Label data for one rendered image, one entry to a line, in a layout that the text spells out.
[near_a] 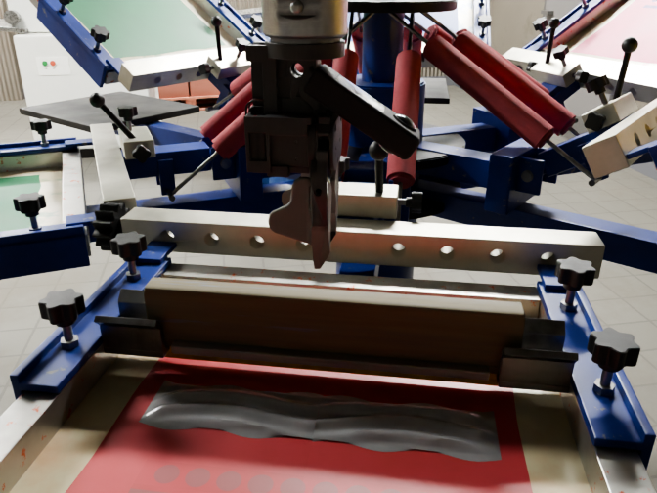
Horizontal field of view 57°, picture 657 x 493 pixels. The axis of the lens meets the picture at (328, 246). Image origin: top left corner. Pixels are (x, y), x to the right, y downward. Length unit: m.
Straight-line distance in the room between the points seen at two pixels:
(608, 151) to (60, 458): 0.78
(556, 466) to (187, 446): 0.35
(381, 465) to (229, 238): 0.43
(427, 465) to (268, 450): 0.15
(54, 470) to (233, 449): 0.16
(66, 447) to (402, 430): 0.33
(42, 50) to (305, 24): 4.65
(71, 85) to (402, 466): 4.72
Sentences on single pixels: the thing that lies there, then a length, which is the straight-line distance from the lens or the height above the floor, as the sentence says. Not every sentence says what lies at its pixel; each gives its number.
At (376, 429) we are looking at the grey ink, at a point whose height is 0.96.
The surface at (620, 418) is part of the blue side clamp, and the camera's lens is 0.63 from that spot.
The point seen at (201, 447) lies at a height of 0.96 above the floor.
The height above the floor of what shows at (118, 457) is 0.96.
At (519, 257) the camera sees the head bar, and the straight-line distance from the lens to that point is 0.87.
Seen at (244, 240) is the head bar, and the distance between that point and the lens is 0.88.
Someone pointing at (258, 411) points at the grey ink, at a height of 0.96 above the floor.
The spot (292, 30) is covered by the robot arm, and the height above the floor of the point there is 1.33.
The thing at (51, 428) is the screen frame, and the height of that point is 0.97.
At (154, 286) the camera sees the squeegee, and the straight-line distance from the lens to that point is 0.69.
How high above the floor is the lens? 1.37
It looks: 24 degrees down
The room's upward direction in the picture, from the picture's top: straight up
